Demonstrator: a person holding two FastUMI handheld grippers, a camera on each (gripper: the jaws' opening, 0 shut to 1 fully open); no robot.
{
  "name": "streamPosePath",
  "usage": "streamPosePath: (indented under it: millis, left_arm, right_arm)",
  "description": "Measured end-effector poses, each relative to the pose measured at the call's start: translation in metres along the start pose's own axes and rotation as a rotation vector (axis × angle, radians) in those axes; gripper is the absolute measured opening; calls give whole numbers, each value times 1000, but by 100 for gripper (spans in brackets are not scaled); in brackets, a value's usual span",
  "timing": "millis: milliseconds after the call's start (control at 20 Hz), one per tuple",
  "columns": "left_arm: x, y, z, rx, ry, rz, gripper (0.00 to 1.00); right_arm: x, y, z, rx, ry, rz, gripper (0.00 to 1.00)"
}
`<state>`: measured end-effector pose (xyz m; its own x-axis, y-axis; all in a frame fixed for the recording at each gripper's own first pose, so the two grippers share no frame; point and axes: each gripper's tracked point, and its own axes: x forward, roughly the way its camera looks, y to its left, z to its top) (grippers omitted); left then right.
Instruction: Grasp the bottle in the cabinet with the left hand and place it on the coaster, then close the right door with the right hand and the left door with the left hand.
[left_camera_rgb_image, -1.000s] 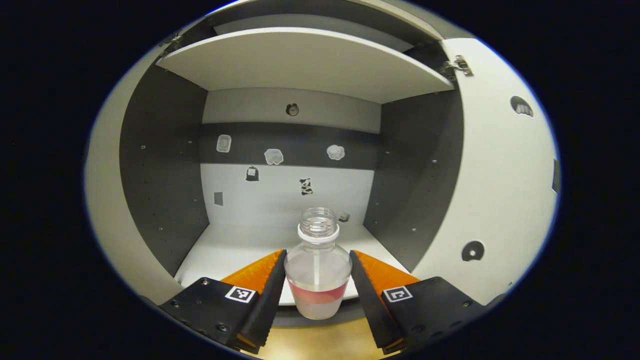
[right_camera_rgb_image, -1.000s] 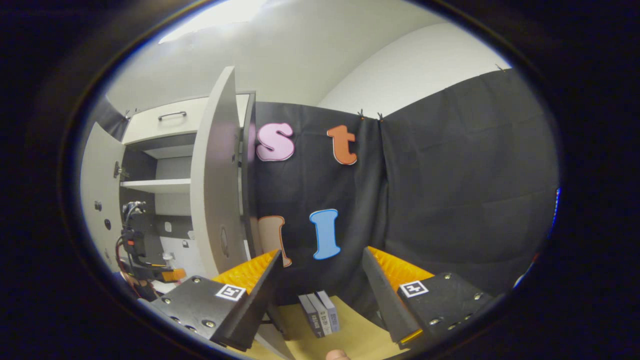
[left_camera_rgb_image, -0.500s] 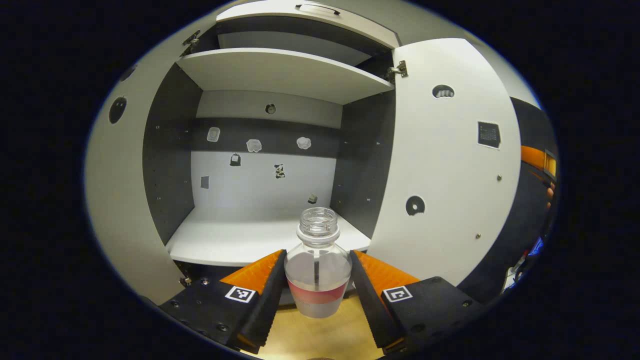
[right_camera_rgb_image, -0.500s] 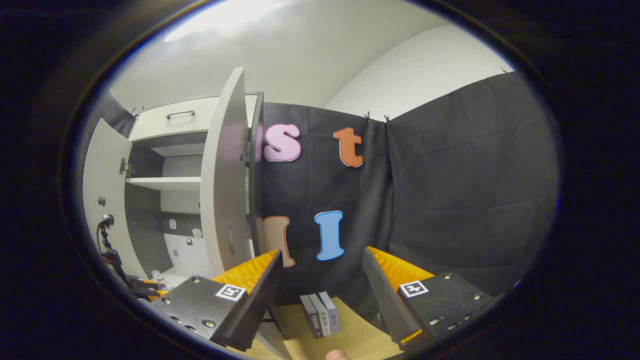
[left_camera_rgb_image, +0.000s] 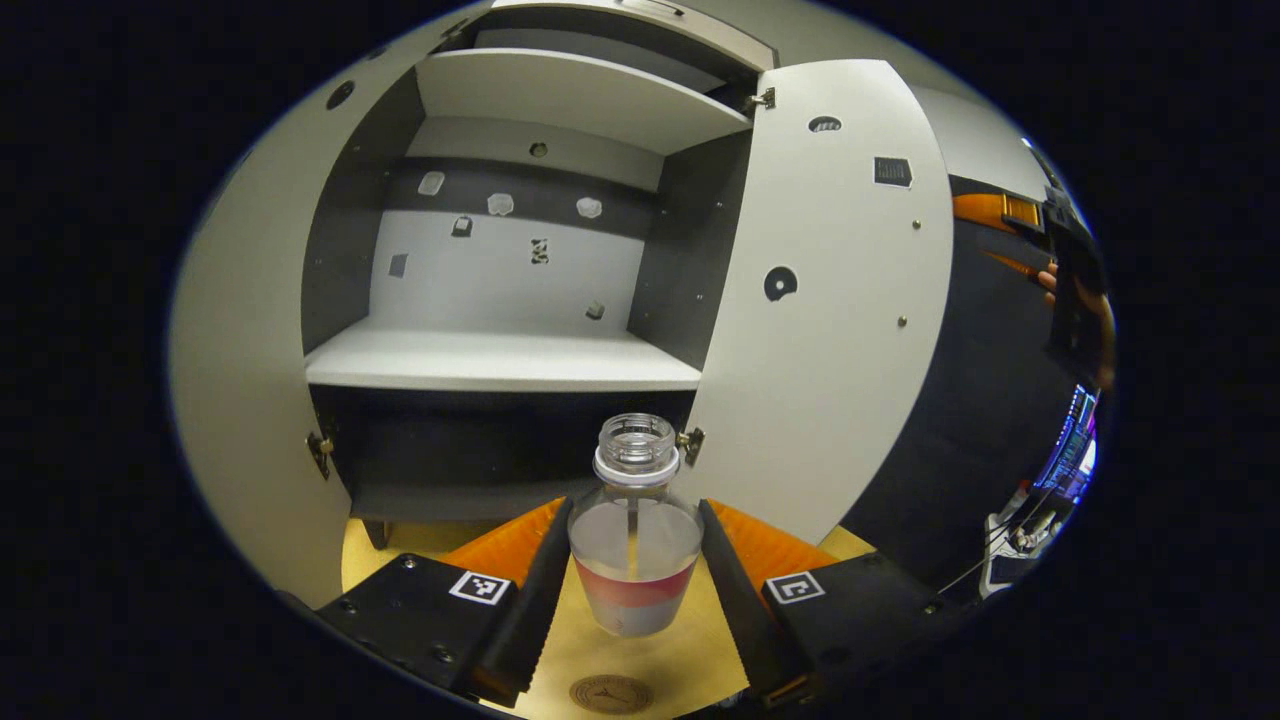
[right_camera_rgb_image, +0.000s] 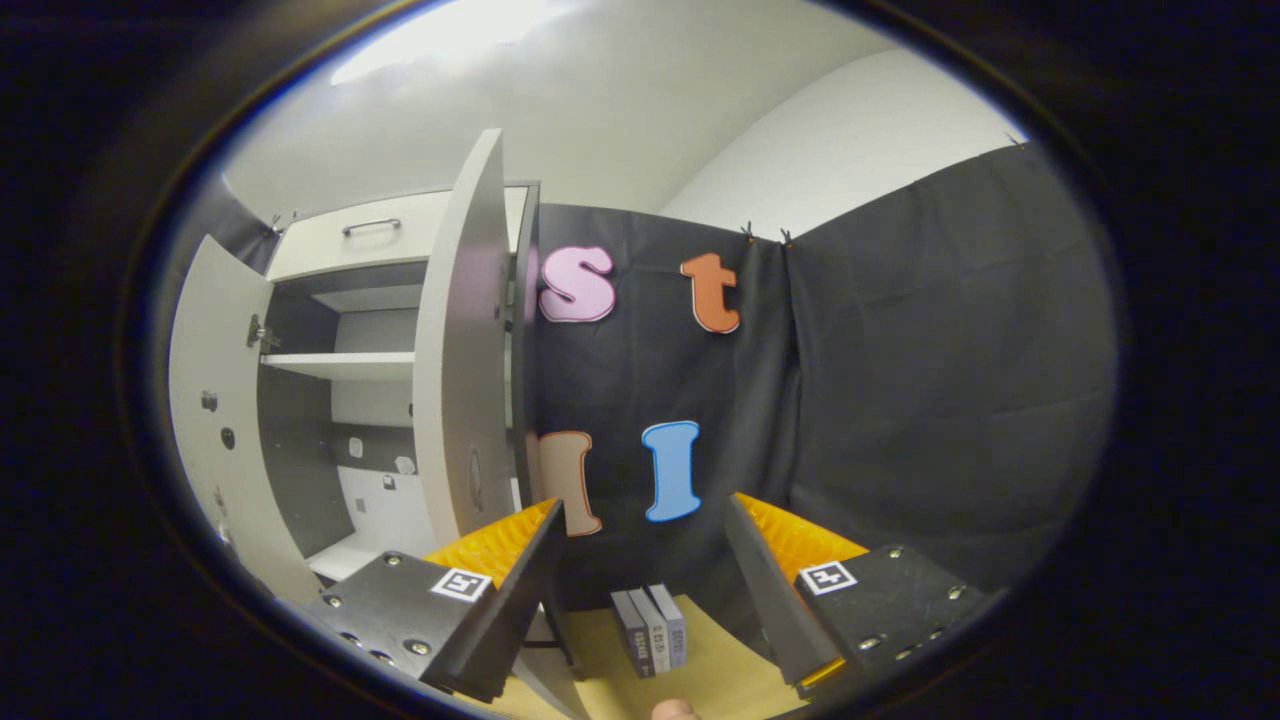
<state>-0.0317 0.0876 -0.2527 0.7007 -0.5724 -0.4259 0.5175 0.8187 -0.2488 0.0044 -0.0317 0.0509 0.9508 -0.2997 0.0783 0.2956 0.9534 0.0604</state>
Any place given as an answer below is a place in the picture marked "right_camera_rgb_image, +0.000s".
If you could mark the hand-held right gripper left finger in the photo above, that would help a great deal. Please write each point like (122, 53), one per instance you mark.
(520, 610)

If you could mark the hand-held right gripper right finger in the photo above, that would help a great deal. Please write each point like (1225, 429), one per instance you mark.
(770, 600)

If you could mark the white cabinet door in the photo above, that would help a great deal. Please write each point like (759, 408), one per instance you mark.
(460, 350)
(225, 340)

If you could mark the white cabinet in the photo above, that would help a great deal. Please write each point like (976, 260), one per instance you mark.
(290, 450)

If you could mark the white cabinet shelf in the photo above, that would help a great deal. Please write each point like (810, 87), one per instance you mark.
(340, 365)

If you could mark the white cabinet drawer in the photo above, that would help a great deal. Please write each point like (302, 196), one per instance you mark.
(320, 252)

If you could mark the small blue grey box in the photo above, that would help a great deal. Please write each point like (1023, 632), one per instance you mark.
(673, 625)

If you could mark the black backdrop cloth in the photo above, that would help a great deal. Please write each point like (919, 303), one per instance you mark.
(900, 400)

